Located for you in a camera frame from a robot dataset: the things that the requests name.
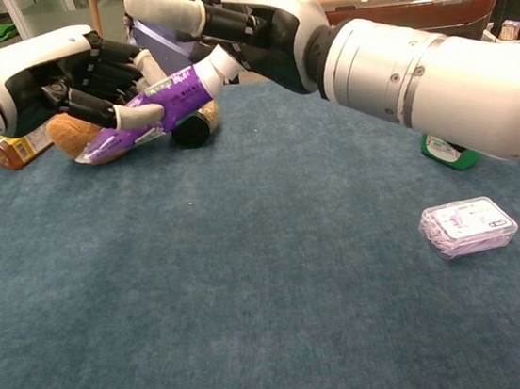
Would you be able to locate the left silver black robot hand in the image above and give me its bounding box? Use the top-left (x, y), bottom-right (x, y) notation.
top-left (0, 15), bottom-right (171, 147)

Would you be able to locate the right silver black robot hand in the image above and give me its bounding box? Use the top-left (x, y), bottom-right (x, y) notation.
top-left (123, 0), bottom-right (338, 116)

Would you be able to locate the purple white tube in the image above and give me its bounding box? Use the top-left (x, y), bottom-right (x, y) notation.
top-left (64, 44), bottom-right (255, 169)

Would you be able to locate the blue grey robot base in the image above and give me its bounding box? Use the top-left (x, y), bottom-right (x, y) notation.
top-left (125, 0), bottom-right (229, 97)

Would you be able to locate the white framed glass partition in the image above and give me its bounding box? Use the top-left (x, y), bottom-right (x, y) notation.
top-left (3, 0), bottom-right (132, 46)

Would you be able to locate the wooden pole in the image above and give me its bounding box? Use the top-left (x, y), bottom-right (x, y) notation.
top-left (88, 0), bottom-right (106, 34)

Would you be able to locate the brown capybara plush toy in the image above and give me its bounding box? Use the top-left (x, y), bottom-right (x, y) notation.
top-left (43, 106), bottom-right (120, 171)

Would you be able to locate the yellow label tea bottle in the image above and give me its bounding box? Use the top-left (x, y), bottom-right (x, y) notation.
top-left (0, 127), bottom-right (58, 174)

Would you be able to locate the brown mahjong table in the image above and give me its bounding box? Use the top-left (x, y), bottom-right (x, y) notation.
top-left (259, 0), bottom-right (505, 66)

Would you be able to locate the glass jar black lid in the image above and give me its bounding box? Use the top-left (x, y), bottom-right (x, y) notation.
top-left (168, 98), bottom-right (225, 152)

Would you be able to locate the green box yellow lid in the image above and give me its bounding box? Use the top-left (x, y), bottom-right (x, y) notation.
top-left (418, 126), bottom-right (485, 176)

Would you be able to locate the small colourful carton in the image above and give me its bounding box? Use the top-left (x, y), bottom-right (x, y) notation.
top-left (498, 18), bottom-right (520, 42)

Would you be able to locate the blue table cloth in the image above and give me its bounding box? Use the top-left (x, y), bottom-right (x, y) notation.
top-left (0, 48), bottom-right (520, 389)

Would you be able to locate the clear floss pick box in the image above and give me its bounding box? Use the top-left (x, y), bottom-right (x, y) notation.
top-left (415, 192), bottom-right (520, 265)

